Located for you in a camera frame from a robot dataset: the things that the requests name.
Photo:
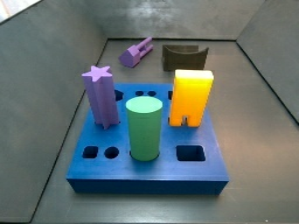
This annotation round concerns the purple three prong object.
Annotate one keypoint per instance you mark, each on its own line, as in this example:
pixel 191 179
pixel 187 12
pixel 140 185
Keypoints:
pixel 135 52

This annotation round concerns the purple star peg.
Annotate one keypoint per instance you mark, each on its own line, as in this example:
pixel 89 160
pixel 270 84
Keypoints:
pixel 100 90

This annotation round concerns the black curved fixture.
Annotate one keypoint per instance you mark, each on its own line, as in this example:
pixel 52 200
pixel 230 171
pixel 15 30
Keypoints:
pixel 183 57

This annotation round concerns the blue peg board base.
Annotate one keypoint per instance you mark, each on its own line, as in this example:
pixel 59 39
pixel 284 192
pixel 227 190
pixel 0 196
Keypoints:
pixel 188 168

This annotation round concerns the yellow slotted block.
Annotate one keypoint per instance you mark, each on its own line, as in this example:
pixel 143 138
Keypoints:
pixel 191 89

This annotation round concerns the green cylinder peg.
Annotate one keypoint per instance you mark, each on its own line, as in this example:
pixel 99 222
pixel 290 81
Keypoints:
pixel 144 111

